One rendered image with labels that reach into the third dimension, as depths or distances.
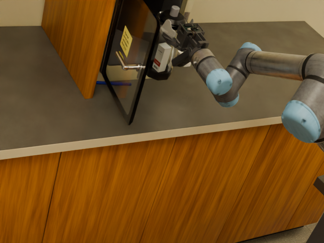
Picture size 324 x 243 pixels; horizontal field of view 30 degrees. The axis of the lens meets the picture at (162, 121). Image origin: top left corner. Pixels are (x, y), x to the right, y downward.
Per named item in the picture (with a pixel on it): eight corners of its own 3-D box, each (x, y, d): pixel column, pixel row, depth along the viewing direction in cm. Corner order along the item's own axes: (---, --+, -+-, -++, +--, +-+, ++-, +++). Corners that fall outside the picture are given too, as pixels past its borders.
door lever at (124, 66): (128, 56, 196) (130, 49, 194) (138, 73, 189) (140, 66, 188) (113, 56, 194) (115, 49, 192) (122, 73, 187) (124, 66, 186)
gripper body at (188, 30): (197, 21, 201) (214, 43, 194) (189, 42, 207) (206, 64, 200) (178, 21, 198) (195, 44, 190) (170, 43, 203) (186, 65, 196)
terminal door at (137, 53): (103, 74, 220) (127, -27, 197) (129, 128, 199) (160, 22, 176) (101, 74, 220) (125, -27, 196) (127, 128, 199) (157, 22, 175)
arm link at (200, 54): (212, 73, 197) (191, 74, 193) (205, 64, 200) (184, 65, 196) (220, 55, 193) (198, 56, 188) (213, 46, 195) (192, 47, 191)
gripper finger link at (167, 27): (161, 10, 203) (182, 25, 200) (156, 25, 207) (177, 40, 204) (155, 13, 201) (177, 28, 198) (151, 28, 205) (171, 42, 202)
